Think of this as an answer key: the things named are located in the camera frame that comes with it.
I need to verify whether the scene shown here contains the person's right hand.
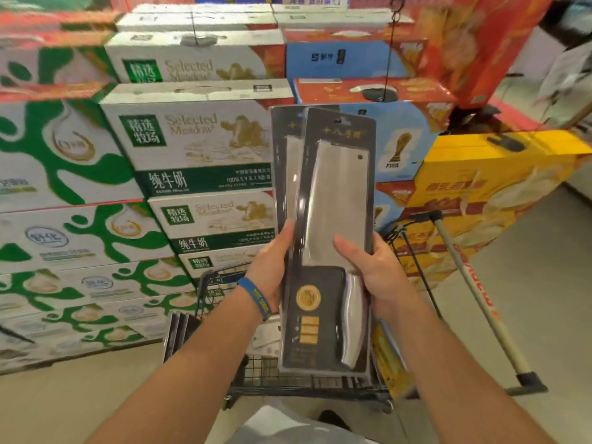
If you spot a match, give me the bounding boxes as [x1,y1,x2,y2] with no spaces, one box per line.
[332,231,419,319]

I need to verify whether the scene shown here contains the blue wristband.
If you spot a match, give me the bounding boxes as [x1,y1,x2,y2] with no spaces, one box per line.
[236,277,274,323]

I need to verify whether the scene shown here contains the yellow packaged cleaver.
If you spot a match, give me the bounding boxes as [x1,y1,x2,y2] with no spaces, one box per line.
[369,318,417,401]

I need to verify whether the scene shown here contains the person's left forearm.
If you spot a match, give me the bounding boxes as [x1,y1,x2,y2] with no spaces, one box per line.
[85,295,267,444]

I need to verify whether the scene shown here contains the pile of white knife packets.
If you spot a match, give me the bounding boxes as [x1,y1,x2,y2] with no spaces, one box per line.
[245,318,283,361]

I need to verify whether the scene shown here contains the stack of green swirl cartons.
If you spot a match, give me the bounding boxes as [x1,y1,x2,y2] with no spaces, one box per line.
[0,41,200,375]

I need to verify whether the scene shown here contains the white shirt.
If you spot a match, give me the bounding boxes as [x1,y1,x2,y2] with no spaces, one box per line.
[226,401,371,444]

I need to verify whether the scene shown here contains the stack of light blue cartons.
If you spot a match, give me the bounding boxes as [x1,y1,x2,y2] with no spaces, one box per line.
[282,27,459,236]

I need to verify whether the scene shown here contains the person's left hand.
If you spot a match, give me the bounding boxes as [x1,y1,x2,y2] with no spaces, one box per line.
[245,219,297,315]

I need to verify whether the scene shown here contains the black shorts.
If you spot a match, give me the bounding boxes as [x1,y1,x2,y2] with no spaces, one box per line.
[319,409,352,432]

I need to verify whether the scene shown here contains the person's right forearm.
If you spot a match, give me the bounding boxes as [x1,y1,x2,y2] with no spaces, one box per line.
[374,300,556,444]

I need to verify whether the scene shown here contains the black packaged cleaver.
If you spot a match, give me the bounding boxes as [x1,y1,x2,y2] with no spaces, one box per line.
[279,107,376,377]

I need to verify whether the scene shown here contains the red carton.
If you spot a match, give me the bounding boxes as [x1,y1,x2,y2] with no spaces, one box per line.
[411,0,556,109]

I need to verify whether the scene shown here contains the grey wire shopping cart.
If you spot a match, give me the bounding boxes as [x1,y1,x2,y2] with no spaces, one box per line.
[194,210,549,412]

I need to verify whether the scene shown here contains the stack of yellow cartons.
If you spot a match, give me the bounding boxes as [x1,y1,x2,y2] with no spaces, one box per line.
[374,129,592,292]

